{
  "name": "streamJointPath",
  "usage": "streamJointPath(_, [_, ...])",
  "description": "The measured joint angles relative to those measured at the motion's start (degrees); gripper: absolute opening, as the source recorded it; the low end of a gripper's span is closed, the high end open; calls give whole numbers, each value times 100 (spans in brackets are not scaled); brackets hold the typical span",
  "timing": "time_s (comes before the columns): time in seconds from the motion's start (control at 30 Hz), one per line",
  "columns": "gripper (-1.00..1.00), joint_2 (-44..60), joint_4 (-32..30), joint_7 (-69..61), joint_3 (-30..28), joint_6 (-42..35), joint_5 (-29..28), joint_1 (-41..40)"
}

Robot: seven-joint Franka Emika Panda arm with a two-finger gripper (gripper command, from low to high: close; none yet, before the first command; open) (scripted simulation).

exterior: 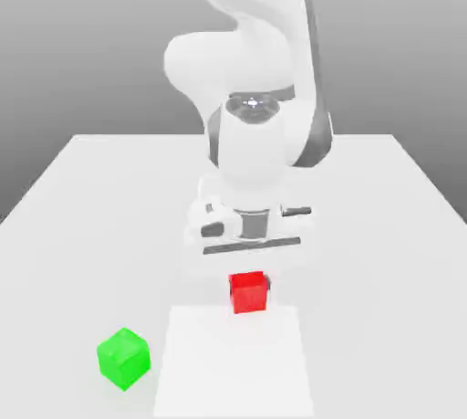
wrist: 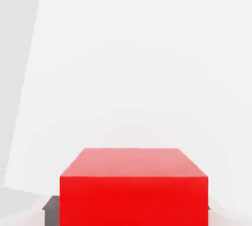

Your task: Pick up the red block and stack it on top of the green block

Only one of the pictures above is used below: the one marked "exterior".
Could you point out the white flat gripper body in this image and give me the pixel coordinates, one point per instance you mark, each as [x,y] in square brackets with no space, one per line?
[251,246]

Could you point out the small red cube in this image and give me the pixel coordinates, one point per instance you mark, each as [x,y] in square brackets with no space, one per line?
[249,295]

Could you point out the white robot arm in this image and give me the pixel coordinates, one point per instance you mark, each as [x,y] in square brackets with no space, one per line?
[251,61]

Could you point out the small green cube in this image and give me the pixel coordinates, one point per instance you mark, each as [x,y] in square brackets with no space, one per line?
[123,358]

